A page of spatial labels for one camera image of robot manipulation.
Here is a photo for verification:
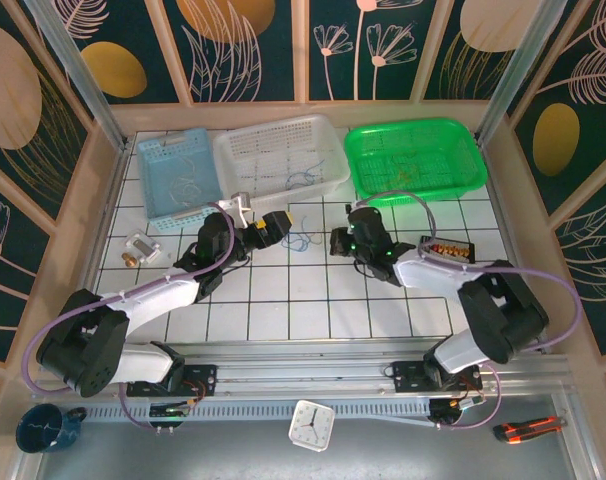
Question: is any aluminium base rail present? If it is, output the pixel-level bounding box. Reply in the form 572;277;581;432
32;337;574;404

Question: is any small controller board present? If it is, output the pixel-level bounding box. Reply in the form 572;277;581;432
149;401;193;432
429;397;486;429

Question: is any white square alarm clock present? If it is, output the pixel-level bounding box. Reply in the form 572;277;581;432
287;399;337;454

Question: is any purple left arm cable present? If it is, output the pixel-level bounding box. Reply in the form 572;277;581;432
22;201;237;432

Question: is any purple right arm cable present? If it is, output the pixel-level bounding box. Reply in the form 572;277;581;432
352;189;584;432

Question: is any white plastic basket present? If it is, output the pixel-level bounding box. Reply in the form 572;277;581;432
211;113;352;211

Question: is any green plastic basket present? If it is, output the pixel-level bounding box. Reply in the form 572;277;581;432
343;117;488;206

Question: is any light blue plastic basket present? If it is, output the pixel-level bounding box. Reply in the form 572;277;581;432
136;127;229;235

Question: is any white wire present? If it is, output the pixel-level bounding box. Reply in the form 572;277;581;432
172;153;200;176
165;172;207;207

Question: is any dark blue mug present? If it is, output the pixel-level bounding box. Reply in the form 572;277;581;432
15;403;88;455

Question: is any grey slotted cable duct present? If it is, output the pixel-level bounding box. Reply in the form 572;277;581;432
80;403;434;422

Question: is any orange black utility knife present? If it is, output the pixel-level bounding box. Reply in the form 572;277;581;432
492;415;569;445

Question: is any blue wire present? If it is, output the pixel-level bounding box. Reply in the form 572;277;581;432
284;158;328;190
280;215;320;252

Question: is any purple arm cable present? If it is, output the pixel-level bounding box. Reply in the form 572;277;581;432
352;189;584;432
22;201;237;432

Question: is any aluminium frame post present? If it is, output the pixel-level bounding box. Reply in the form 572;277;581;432
475;0;569;144
22;0;130;154

